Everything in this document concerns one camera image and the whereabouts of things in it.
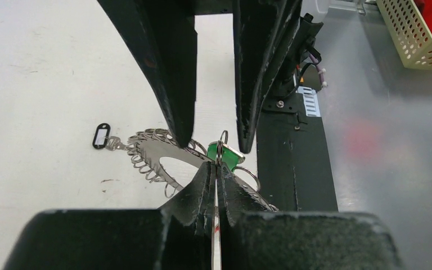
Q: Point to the black tag key on ring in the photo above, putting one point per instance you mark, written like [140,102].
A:
[104,140]

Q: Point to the green tag key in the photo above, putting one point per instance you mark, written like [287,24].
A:
[222,151]

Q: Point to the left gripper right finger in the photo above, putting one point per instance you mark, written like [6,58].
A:
[254,237]

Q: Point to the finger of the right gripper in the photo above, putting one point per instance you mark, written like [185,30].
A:
[161,37]
[263,32]

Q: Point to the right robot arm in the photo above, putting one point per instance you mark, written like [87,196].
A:
[302,46]

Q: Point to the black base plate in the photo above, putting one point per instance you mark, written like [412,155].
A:
[293,161]

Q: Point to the metal disc with keyrings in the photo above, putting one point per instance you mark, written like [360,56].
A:
[155,154]

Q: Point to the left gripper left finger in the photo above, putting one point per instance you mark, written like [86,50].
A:
[177,235]

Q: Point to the cream perforated basket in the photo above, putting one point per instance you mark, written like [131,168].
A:
[409,32]

